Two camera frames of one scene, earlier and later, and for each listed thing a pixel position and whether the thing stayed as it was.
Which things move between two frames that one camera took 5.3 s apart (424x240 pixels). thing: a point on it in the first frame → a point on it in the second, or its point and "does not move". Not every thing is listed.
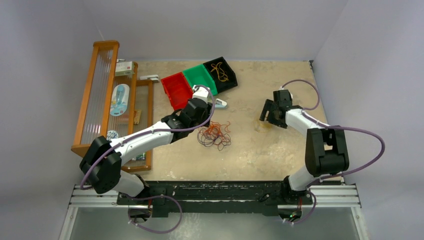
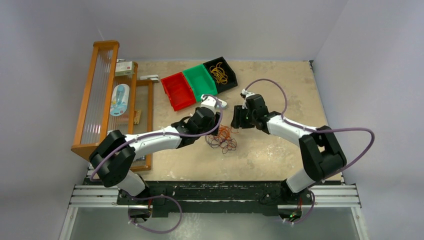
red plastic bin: x=177 y=89 does not move
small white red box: x=125 y=68 does not move
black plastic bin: x=224 y=77 does not move
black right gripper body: x=272 y=117 → x=244 y=118
